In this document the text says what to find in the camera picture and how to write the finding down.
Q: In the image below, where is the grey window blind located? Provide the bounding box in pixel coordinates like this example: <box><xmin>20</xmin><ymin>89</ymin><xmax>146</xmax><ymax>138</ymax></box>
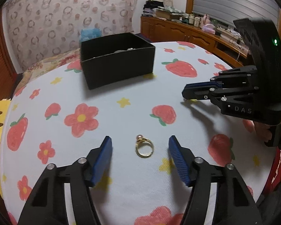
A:
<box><xmin>193</xmin><ymin>0</ymin><xmax>279</xmax><ymax>26</ymax></box>

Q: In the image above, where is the black jewelry box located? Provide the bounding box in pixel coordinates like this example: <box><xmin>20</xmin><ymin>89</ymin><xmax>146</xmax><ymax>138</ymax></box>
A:
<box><xmin>80</xmin><ymin>33</ymin><xmax>155</xmax><ymax>90</ymax></box>

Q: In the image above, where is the gold pearl ring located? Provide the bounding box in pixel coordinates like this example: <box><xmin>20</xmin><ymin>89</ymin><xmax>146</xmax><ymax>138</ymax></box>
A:
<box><xmin>135</xmin><ymin>134</ymin><xmax>154</xmax><ymax>158</ymax></box>

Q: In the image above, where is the brown box on cabinet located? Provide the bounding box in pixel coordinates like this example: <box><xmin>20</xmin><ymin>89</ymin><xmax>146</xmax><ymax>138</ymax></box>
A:
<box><xmin>155</xmin><ymin>9</ymin><xmax>180</xmax><ymax>20</ymax></box>

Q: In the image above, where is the patterned lace curtain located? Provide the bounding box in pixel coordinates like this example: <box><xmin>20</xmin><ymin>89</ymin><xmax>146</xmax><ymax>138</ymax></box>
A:
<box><xmin>5</xmin><ymin>0</ymin><xmax>138</xmax><ymax>70</ymax></box>

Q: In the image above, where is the wooden sideboard cabinet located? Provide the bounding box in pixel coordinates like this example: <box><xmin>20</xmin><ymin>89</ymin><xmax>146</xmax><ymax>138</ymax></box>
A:
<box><xmin>140</xmin><ymin>16</ymin><xmax>250</xmax><ymax>68</ymax></box>

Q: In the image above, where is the wooden slatted wardrobe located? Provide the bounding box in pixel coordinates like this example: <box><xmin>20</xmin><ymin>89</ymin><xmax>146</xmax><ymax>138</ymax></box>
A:
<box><xmin>0</xmin><ymin>11</ymin><xmax>17</xmax><ymax>106</ymax></box>

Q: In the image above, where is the pink tissue box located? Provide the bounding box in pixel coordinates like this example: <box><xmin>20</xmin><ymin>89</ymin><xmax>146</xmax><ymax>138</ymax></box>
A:
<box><xmin>201</xmin><ymin>23</ymin><xmax>216</xmax><ymax>34</ymax></box>

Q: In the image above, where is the right hand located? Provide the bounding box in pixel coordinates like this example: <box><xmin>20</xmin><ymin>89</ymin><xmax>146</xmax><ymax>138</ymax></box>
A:
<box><xmin>242</xmin><ymin>119</ymin><xmax>272</xmax><ymax>142</ymax></box>

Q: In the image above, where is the cardboard box blue bag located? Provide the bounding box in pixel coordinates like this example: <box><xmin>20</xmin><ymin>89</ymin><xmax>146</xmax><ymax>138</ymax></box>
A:
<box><xmin>80</xmin><ymin>28</ymin><xmax>102</xmax><ymax>42</ymax></box>

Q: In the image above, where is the strawberry flower print blanket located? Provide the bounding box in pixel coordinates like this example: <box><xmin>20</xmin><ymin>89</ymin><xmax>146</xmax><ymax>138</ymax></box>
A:
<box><xmin>0</xmin><ymin>42</ymin><xmax>281</xmax><ymax>224</ymax></box>

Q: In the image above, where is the floral bed quilt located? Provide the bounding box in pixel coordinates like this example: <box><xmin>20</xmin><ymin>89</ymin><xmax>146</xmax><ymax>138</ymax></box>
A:
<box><xmin>12</xmin><ymin>48</ymin><xmax>80</xmax><ymax>96</ymax></box>

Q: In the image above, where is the folded clothes stack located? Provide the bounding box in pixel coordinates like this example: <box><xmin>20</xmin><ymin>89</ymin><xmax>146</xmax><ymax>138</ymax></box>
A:
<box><xmin>142</xmin><ymin>0</ymin><xmax>163</xmax><ymax>17</ymax></box>

